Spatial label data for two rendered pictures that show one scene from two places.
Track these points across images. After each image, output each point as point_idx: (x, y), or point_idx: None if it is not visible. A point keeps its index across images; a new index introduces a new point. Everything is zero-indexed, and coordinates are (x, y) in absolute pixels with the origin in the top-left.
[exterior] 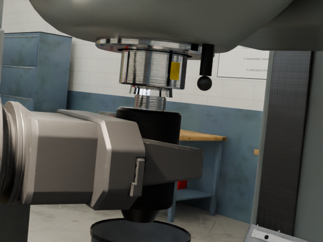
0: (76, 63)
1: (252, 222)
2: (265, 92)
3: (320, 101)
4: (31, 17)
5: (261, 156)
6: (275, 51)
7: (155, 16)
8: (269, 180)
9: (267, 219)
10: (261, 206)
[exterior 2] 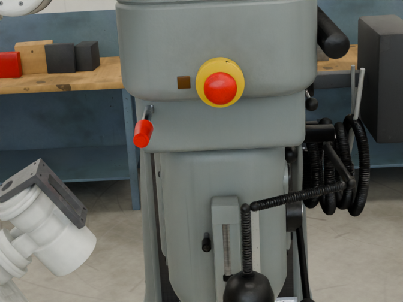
0: None
1: (157, 301)
2: (150, 224)
3: None
4: None
5: (156, 262)
6: (155, 201)
7: None
8: (167, 275)
9: (170, 296)
10: (164, 290)
